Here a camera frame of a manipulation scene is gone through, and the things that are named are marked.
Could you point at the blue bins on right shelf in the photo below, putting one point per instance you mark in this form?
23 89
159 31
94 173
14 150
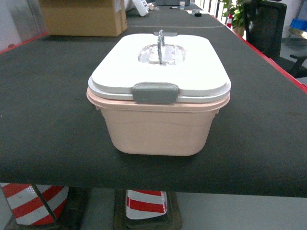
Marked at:
298 24

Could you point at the white paper cup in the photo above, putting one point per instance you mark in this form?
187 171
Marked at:
182 5

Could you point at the white box lid grey latch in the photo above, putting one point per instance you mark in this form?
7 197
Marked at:
187 68

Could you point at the red white traffic cone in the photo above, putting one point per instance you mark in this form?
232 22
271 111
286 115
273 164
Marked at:
146 210
44 207

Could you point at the green potted plant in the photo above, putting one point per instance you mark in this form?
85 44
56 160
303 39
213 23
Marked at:
234 13

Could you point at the black mesh chair right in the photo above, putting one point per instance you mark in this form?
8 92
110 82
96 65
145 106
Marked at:
264 21

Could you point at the cardboard box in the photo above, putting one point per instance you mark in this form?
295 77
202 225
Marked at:
95 18

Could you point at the white foam piece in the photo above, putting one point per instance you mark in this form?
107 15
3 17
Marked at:
142 6

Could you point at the pink plastic storage box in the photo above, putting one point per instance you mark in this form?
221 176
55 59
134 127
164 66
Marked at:
179 129

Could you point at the left red white traffic cone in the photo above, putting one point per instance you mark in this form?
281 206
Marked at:
44 207

